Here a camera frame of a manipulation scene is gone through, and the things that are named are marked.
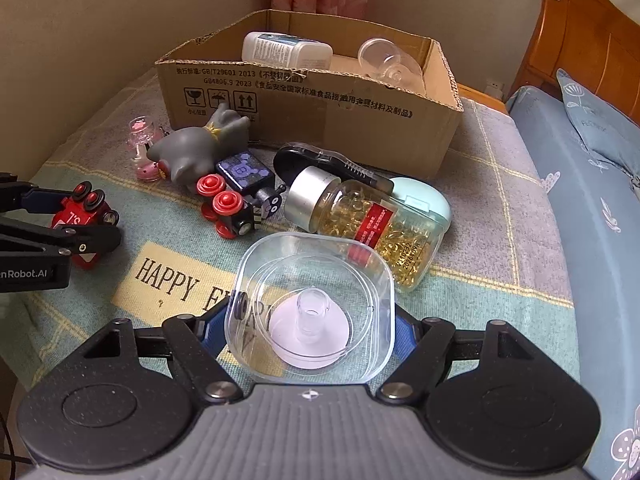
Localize red toy train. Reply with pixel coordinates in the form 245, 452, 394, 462
51, 180, 122, 271

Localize grey rubber animal toy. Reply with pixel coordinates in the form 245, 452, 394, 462
146, 103, 250, 194

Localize glass jar golden capsules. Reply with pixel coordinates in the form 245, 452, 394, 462
284, 166, 450, 292

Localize black toy car red wheels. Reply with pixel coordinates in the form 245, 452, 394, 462
196, 151, 286, 240

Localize clear square plastic container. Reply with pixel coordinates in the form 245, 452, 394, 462
224, 232, 395, 385

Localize mint green oval case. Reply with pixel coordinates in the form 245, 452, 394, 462
390, 177, 452, 235

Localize black correction tape dispenser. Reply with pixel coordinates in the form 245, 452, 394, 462
272, 142, 394, 195

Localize medical cotton swab bottle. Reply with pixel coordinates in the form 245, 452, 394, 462
241, 32, 333, 70

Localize clear plastic cylinder tube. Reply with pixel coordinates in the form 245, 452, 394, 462
357, 38, 425, 94

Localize grey green checked cloth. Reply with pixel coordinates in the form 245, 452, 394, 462
1, 73, 579, 387

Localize blue floral bed sheet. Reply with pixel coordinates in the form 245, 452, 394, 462
508, 86, 639, 479

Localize blue floral pillow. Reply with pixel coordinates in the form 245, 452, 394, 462
555, 68, 639, 188

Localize brown cardboard box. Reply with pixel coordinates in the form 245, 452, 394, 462
155, 10, 463, 180

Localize wooden bed headboard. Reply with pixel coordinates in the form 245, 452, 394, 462
511, 0, 640, 122

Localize white wall socket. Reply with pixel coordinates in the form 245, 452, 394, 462
484, 78, 504, 101

